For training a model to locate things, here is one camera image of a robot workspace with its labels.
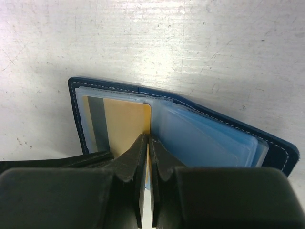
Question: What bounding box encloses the gold card magnetic stripe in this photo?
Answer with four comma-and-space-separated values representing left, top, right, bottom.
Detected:
81, 95, 153, 189

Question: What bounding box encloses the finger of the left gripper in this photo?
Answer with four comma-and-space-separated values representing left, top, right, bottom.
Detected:
0, 151, 114, 170

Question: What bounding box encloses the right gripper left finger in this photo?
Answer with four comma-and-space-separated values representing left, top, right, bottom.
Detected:
0, 134, 147, 229

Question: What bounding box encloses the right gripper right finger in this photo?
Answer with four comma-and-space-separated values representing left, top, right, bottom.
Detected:
149, 136, 305, 229

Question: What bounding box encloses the blue leather card holder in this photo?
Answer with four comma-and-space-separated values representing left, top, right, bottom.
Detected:
68, 77, 299, 175

